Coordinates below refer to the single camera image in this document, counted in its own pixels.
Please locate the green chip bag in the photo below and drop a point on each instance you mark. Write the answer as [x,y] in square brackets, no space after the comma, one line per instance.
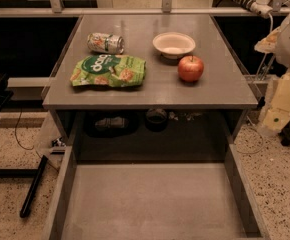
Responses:
[109,70]

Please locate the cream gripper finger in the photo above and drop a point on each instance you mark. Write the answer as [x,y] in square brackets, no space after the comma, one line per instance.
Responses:
[278,114]
[268,44]

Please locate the open grey top drawer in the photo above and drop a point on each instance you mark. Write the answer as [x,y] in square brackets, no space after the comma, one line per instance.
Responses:
[154,194]

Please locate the red apple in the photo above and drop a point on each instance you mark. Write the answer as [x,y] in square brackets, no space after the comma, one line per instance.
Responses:
[190,68]

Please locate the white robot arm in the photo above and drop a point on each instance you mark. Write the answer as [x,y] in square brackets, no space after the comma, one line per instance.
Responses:
[277,42]

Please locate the crushed soda can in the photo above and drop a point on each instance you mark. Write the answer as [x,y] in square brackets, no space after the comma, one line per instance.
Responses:
[105,43]

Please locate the grey cabinet with top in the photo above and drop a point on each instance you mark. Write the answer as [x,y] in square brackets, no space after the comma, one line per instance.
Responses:
[222,85]

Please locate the white paper bowl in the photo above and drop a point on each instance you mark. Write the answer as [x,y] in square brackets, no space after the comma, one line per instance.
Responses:
[174,45]

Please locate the black chair leg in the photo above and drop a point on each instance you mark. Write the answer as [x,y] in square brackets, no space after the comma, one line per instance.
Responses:
[25,210]

